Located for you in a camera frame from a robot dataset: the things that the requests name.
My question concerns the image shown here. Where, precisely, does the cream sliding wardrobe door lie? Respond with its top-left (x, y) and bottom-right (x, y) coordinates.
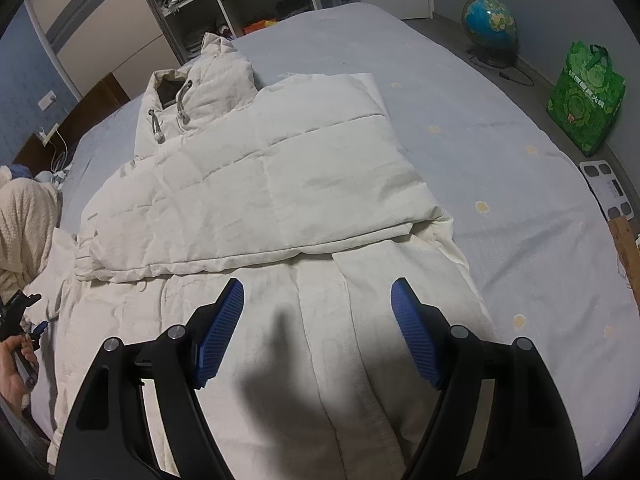
top-left (25, 0), bottom-right (176, 101)

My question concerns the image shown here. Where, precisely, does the white power strip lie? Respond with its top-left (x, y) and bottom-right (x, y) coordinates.
top-left (32, 122), bottom-right (61, 148)

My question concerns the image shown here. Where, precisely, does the grey open wardrobe shelf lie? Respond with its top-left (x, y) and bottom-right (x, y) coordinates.
top-left (130, 0), bottom-right (236, 66)

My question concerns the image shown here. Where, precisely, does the white puffer jacket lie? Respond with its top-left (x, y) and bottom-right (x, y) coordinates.
top-left (47, 32), bottom-right (496, 480)

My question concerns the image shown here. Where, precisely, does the wooden board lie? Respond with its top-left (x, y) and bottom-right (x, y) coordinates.
top-left (607, 217), bottom-right (640, 306)

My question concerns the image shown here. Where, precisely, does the green shopping bag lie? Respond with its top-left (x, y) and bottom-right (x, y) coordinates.
top-left (546, 41), bottom-right (627, 157)

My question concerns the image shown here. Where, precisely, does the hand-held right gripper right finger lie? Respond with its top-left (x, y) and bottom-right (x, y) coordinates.
top-left (390, 277), bottom-right (583, 480)

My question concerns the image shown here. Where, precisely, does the bed with light blue sheet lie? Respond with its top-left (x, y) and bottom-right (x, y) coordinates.
top-left (20, 2), bottom-right (640, 480)

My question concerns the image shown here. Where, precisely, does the cream knitted blanket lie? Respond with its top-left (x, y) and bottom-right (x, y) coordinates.
top-left (0, 165), bottom-right (63, 301)

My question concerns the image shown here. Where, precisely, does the blue globe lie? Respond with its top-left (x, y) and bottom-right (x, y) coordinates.
top-left (460, 0), bottom-right (518, 68)

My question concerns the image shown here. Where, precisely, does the white charging cable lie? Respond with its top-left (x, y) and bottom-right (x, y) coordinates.
top-left (50, 127), bottom-right (72, 181)

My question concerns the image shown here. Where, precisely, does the person's left hand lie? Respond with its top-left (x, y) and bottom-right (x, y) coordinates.
top-left (0, 337), bottom-right (40, 413)

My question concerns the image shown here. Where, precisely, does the white bathroom scale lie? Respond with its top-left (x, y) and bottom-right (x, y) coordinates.
top-left (579, 160), bottom-right (635, 222)

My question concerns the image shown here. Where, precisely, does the black globe cable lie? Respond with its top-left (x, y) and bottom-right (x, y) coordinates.
top-left (467, 50), bottom-right (536, 86)

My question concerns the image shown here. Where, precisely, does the dark wooden headboard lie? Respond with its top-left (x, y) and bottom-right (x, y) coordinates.
top-left (12, 72), bottom-right (131, 171)

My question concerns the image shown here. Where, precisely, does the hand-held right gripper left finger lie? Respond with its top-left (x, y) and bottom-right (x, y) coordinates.
top-left (54, 278), bottom-right (246, 480)

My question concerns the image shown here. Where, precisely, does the folded clothes stack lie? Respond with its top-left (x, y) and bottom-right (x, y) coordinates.
top-left (182, 25), bottom-right (207, 57)

